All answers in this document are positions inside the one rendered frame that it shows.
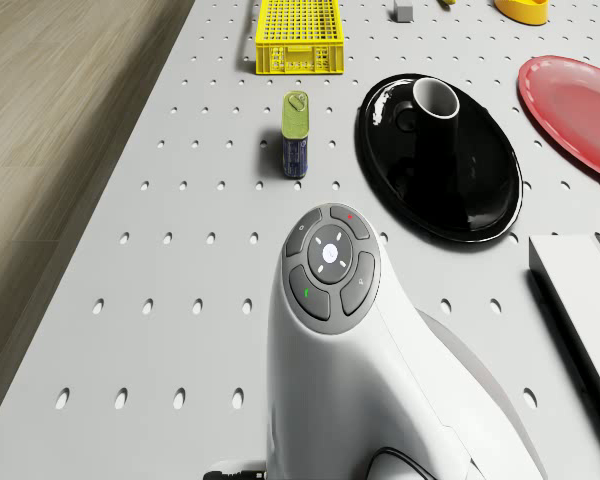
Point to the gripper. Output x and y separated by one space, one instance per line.
237 471

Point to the black mug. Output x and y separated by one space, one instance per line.
437 160

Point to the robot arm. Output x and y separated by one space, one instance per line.
360 360

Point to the flat-sided can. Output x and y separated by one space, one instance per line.
295 135

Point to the black stove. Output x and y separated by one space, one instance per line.
575 270

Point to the black plate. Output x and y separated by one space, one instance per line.
495 170

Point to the yellow basket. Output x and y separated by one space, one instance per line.
300 30

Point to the grey cube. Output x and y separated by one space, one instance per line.
403 11

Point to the red plate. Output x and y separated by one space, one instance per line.
575 115

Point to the banana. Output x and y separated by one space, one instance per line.
447 2

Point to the yellow bowl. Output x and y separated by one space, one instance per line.
522 12

